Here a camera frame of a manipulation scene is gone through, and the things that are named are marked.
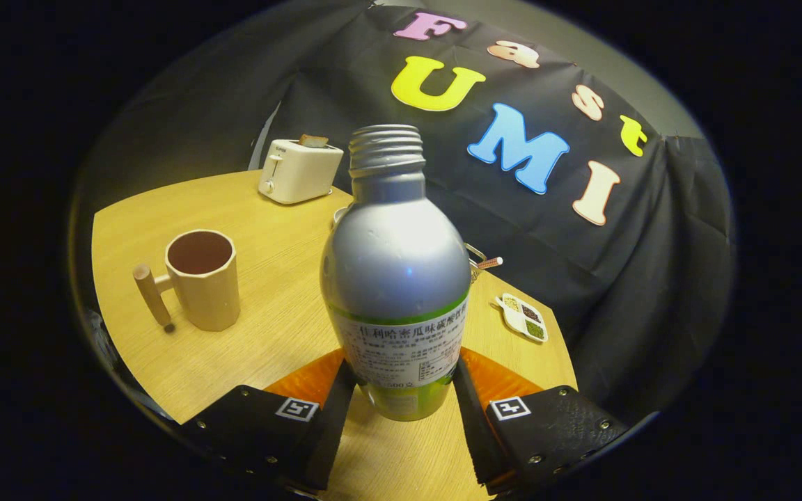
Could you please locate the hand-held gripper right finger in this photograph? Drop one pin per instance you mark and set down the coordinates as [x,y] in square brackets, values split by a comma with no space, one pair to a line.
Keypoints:
[474,431]

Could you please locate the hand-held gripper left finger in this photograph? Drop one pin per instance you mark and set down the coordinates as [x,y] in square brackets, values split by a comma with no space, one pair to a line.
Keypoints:
[331,438]

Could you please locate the silver bottle with green label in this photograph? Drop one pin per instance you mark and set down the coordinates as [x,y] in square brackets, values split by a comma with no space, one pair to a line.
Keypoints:
[394,264]

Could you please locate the wooden table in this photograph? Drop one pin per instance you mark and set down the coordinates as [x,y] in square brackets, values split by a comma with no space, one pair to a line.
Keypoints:
[269,334]

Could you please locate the white divided grain dish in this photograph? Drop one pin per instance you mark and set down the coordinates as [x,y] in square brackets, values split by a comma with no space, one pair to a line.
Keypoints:
[523,319]

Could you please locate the clear glass straw holder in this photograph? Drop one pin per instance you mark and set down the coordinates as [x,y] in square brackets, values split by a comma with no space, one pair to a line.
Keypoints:
[477,263]

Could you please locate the white round plate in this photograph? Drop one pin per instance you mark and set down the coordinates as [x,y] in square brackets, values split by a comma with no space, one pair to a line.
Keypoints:
[337,217]

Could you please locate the black backdrop cloth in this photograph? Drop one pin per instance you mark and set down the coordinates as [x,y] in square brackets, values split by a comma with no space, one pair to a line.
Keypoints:
[651,278]

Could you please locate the white toaster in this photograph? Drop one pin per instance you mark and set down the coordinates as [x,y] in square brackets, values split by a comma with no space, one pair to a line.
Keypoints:
[296,177]

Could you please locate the toast slice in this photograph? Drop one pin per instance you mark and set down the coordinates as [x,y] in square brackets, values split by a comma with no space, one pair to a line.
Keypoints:
[313,141]

